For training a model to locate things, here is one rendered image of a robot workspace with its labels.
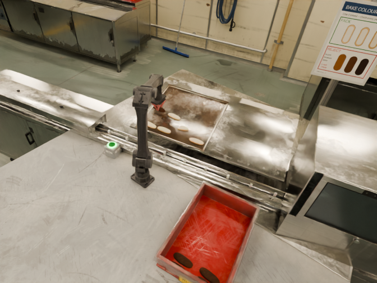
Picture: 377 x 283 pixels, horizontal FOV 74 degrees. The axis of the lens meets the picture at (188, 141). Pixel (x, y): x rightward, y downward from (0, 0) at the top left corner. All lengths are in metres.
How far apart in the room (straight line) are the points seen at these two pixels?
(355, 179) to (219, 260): 0.66
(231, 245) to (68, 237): 0.77
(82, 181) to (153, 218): 0.47
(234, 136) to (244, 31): 3.49
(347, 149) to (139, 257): 1.02
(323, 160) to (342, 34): 0.92
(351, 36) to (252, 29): 3.27
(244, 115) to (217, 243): 0.93
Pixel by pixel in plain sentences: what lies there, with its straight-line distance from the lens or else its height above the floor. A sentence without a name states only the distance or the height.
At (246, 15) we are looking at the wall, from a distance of 4.94.
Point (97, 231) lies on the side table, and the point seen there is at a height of 0.82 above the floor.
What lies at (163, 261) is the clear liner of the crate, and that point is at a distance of 1.15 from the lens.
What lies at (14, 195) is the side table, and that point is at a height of 0.82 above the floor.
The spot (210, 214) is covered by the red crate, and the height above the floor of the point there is 0.82.
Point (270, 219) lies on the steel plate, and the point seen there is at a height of 0.82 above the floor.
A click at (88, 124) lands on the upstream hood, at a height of 0.92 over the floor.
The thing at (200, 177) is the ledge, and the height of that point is 0.86.
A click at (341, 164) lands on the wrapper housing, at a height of 1.30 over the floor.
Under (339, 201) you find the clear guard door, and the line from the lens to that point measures 1.19.
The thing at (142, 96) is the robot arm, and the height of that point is 1.33.
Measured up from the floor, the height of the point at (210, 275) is 0.83.
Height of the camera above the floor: 1.98
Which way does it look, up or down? 42 degrees down
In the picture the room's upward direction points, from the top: 6 degrees clockwise
